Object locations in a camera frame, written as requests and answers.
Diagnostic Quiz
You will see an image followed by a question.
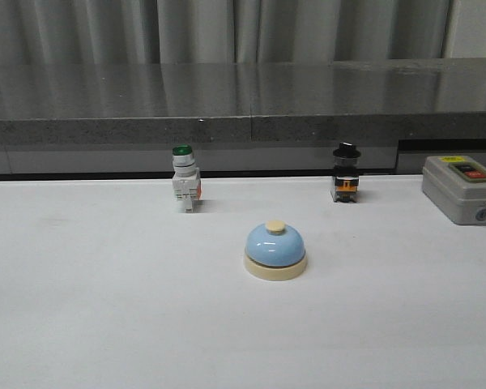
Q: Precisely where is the blue and cream desk bell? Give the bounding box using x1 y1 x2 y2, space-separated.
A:
244 220 308 281

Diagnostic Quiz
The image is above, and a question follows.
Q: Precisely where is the black rotary selector switch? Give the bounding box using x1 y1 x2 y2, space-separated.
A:
330 142 361 203

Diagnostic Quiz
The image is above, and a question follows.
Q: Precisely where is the grey push-button control box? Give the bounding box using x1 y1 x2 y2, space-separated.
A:
422 156 486 225

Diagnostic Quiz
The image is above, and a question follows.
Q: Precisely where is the grey pleated curtain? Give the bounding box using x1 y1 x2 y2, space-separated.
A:
0 1 486 65

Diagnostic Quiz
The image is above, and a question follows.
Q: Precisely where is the grey stone counter ledge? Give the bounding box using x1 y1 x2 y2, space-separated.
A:
0 58 486 176

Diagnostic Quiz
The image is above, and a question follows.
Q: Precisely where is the green pushbutton switch white body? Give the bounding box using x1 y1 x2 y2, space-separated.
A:
172 144 202 212

